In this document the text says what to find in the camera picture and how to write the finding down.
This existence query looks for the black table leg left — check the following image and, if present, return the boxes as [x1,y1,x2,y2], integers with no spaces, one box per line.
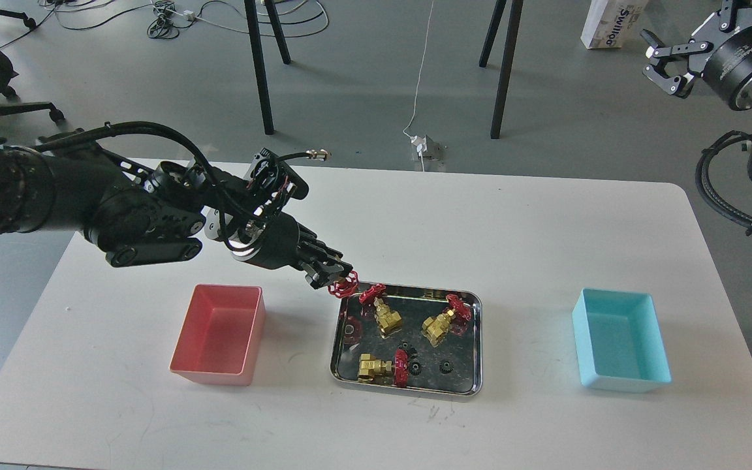
[244,1,290,136]

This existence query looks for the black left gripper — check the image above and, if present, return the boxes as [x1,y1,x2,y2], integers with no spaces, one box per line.
[230,212,353,289]

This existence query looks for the pink plastic box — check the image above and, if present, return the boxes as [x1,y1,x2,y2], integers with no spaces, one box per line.
[170,285,266,386]

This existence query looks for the white cardboard box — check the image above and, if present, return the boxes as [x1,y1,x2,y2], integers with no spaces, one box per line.
[581,1,648,50]

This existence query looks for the light blue plastic box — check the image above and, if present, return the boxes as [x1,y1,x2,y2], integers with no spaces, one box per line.
[572,288,672,393]

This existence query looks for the white power adapter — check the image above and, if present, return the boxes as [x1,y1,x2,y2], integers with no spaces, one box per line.
[409,136,445,161]

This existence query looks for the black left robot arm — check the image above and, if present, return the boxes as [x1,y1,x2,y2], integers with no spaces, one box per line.
[0,121,357,296]

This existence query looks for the brass valve red handle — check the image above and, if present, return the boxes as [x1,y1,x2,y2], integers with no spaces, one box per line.
[421,292,474,347]
[326,270,359,298]
[357,349,410,388]
[358,283,403,338]

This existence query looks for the brass valve red handle top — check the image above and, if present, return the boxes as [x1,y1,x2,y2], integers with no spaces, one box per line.
[358,283,403,338]

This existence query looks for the black floor cables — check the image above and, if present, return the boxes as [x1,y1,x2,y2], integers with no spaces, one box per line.
[37,0,331,40]

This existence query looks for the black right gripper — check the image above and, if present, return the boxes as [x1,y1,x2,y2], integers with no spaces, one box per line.
[641,1,752,110]

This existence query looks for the white cable on floor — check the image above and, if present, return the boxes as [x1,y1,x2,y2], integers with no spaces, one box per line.
[403,0,437,139]

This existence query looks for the black table leg right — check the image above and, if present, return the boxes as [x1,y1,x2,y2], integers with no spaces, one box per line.
[478,0,524,140]

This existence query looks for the black table leg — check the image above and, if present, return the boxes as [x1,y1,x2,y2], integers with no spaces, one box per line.
[244,1,290,136]
[478,0,524,140]

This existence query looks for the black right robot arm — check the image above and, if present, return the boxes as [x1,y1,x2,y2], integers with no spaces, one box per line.
[640,1,752,235]

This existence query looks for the brass valve red handle bottom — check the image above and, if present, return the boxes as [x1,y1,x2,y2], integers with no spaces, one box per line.
[357,349,410,388]

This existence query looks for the shiny metal tray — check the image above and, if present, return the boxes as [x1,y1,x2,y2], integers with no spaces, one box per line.
[330,282,482,396]

